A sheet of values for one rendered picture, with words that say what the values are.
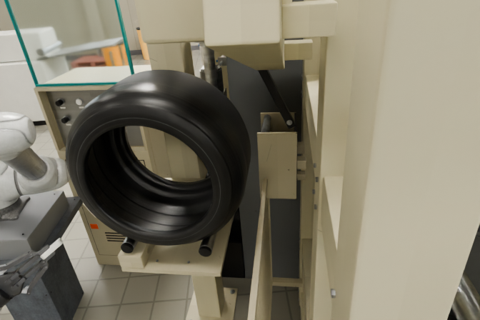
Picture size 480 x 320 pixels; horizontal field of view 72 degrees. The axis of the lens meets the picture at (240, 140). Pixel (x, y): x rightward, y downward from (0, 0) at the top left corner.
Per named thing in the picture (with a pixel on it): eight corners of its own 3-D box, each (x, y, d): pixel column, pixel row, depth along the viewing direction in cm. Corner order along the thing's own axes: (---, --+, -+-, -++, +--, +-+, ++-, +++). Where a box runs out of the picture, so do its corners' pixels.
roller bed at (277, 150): (263, 171, 153) (260, 112, 139) (295, 172, 150) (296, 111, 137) (260, 198, 135) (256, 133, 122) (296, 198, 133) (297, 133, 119)
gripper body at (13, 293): (-17, 285, 101) (11, 261, 104) (5, 302, 103) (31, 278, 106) (-23, 296, 94) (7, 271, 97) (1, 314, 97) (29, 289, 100)
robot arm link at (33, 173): (23, 167, 168) (71, 159, 175) (26, 198, 164) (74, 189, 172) (-56, 106, 98) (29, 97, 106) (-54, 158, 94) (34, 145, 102)
